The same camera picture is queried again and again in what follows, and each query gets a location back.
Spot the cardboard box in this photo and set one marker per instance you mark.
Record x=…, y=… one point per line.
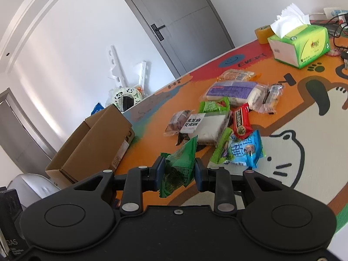
x=92, y=141

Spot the grey side door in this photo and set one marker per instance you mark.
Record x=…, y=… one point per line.
x=19, y=130

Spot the short white plastic bracket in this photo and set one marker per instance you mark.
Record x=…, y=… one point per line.
x=140, y=78

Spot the tall white plastic bracket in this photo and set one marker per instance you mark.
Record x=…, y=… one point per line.
x=115, y=65

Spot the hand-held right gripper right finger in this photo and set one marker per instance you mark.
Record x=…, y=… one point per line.
x=199, y=176

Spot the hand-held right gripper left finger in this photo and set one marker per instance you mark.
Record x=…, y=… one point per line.
x=160, y=170

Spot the dark green snack packet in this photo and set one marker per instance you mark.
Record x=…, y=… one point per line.
x=179, y=168

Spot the brown bread packet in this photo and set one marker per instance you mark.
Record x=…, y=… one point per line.
x=178, y=123

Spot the bunch of keys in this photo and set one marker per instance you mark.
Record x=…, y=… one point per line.
x=345, y=58

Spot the white power strip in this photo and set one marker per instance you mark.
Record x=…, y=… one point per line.
x=334, y=12

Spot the light green snack packet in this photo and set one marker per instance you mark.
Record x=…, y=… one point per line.
x=222, y=146

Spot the cartoon printed table mat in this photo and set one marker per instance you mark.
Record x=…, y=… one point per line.
x=299, y=146

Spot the blue snack packet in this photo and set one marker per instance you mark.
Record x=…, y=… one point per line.
x=247, y=149

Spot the blue plastic bag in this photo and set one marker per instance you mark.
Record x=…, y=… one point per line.
x=96, y=109

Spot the purple label snack packet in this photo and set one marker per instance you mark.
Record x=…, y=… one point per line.
x=231, y=92

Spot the grey white appliance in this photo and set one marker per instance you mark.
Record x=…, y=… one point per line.
x=32, y=186

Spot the white black label snack packet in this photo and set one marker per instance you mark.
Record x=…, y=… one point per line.
x=209, y=127

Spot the green tissue box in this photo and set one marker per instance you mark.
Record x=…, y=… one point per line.
x=301, y=46

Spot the tan cracker packet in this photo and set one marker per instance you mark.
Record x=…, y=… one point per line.
x=238, y=75

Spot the brown tape roll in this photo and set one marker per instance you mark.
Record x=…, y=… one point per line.
x=262, y=35

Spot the small clear snack packet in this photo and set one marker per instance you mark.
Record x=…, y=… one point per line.
x=272, y=98

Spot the bright green snack packet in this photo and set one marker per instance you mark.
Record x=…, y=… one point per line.
x=213, y=106

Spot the black box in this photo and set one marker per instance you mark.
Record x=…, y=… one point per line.
x=9, y=217

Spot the red snack packet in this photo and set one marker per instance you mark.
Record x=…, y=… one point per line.
x=241, y=122

